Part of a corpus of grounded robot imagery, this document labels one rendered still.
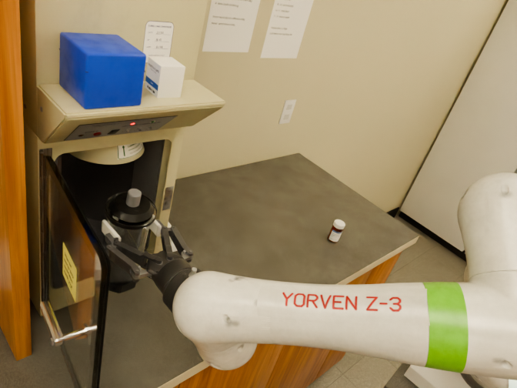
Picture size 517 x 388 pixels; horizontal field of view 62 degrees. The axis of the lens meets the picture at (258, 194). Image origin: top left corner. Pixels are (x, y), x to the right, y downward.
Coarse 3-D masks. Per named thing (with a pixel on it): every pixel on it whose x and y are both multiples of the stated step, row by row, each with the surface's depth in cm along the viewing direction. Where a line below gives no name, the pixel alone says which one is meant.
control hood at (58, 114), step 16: (192, 80) 92; (48, 96) 69; (64, 96) 70; (144, 96) 78; (192, 96) 84; (208, 96) 86; (48, 112) 70; (64, 112) 66; (80, 112) 67; (96, 112) 69; (112, 112) 70; (128, 112) 72; (144, 112) 75; (160, 112) 77; (176, 112) 81; (192, 112) 84; (208, 112) 88; (48, 128) 71; (64, 128) 69; (160, 128) 89
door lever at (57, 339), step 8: (40, 304) 72; (48, 304) 72; (48, 312) 71; (48, 320) 70; (56, 320) 70; (48, 328) 69; (56, 328) 69; (56, 336) 68; (64, 336) 68; (72, 336) 69; (56, 344) 67
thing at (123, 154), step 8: (128, 144) 94; (136, 144) 96; (72, 152) 91; (80, 152) 91; (88, 152) 91; (96, 152) 91; (104, 152) 91; (112, 152) 92; (120, 152) 93; (128, 152) 94; (136, 152) 96; (88, 160) 91; (96, 160) 91; (104, 160) 91; (112, 160) 92; (120, 160) 93; (128, 160) 95
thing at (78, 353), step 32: (64, 192) 69; (64, 224) 72; (96, 256) 60; (64, 288) 79; (96, 288) 62; (64, 320) 83; (96, 320) 64; (64, 352) 87; (96, 352) 68; (96, 384) 73
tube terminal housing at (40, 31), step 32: (32, 0) 65; (64, 0) 67; (96, 0) 70; (128, 0) 74; (160, 0) 78; (192, 0) 82; (32, 32) 68; (96, 32) 73; (128, 32) 77; (192, 32) 86; (32, 64) 70; (192, 64) 90; (32, 96) 74; (32, 128) 77; (32, 160) 81; (32, 192) 85; (160, 192) 109; (32, 224) 89; (32, 256) 95; (32, 288) 100
